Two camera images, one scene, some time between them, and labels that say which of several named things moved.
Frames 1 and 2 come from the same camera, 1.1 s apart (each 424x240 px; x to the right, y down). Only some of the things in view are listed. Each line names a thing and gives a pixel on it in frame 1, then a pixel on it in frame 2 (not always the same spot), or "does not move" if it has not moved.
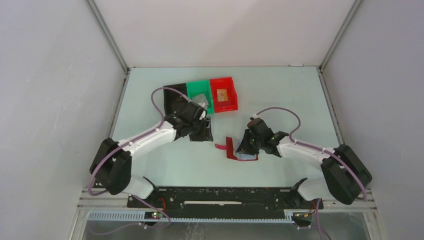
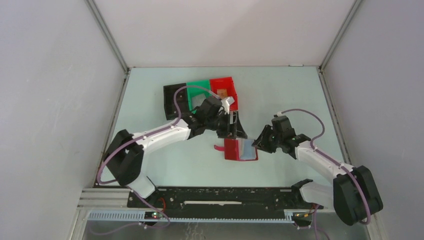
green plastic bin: x=195 y=89 does not move
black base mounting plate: x=264 y=198 does not move
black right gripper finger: x=203 y=133 to x=229 y=126
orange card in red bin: x=222 y=95 does not move
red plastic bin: x=222 y=83 does not move
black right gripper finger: x=248 y=144 to x=266 y=139
